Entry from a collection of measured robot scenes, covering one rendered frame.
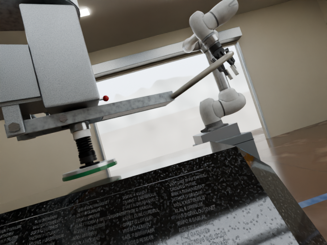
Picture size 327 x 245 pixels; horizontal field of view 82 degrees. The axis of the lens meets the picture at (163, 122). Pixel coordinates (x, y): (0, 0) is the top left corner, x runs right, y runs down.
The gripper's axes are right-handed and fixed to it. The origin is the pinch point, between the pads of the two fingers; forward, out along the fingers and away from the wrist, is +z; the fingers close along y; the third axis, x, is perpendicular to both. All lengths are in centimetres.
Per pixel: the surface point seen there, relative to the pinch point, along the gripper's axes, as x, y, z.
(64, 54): 25, 73, -48
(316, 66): -374, -520, 185
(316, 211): -26, -12, 137
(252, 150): -23, 6, 59
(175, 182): 55, 70, 9
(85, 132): 20, 86, -19
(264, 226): 70, 62, 21
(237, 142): -25, 11, 47
